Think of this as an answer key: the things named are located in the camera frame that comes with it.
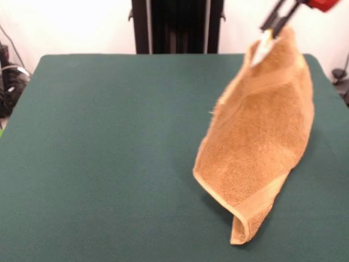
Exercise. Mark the orange terry towel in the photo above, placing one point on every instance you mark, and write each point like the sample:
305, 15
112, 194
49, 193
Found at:
259, 136

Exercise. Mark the dark green table cloth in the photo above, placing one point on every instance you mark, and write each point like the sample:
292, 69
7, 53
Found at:
81, 163

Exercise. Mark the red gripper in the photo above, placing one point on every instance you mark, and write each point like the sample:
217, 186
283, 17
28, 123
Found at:
324, 4

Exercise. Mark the black robot pedestal frame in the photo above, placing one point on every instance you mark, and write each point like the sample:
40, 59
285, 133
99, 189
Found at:
177, 27

